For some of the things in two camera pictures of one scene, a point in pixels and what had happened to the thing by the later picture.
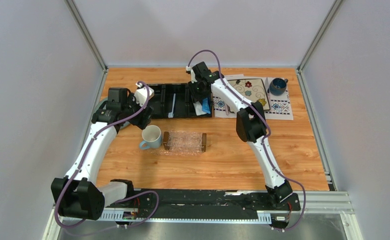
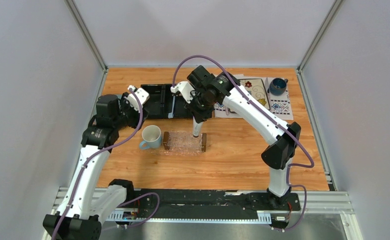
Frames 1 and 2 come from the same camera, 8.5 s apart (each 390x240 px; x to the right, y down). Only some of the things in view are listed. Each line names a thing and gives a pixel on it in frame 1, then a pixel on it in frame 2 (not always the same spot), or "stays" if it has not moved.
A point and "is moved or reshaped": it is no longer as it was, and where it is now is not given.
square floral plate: x=253 y=89 stays
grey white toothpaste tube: x=198 y=109 is moved or reshaped
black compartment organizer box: x=184 y=106 stays
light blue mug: x=152 y=136 stays
